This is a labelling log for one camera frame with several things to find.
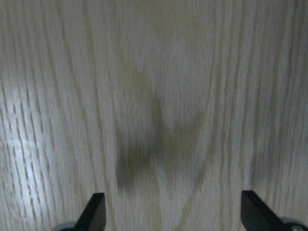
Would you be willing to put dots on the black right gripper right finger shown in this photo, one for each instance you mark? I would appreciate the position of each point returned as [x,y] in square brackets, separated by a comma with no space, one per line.
[257,216]

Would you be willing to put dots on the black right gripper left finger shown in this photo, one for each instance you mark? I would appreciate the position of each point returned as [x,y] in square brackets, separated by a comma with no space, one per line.
[93,217]

